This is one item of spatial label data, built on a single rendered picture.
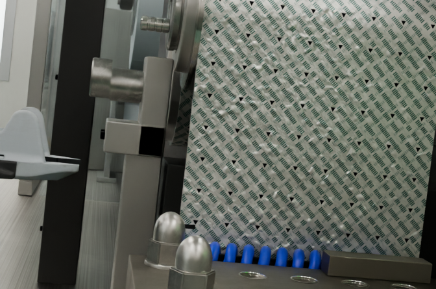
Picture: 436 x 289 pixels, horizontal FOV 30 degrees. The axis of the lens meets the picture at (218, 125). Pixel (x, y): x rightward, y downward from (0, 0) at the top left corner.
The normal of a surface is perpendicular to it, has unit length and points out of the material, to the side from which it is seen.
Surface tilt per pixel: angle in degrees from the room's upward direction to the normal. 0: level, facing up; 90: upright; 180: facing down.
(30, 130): 90
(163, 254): 90
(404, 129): 90
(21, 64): 90
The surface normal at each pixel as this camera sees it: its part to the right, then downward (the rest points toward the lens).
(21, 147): 0.04, 0.06
